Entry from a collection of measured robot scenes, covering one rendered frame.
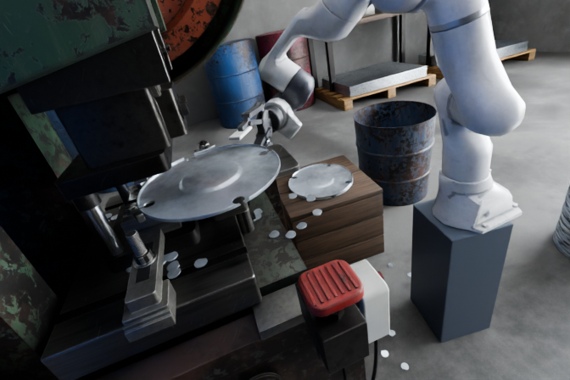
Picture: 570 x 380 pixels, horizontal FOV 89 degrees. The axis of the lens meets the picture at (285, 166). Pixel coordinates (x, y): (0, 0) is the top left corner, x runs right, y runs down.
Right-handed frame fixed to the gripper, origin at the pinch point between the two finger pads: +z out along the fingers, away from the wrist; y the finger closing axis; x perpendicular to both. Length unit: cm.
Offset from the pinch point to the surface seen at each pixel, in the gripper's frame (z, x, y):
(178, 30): -13.3, -18.4, 27.6
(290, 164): 9.1, 15.3, 0.0
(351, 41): -383, -25, -23
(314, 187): -45, 1, -42
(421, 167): -88, 47, -55
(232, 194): 20.7, 8.1, 0.1
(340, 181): -51, 12, -42
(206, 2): -18.8, -11.2, 32.9
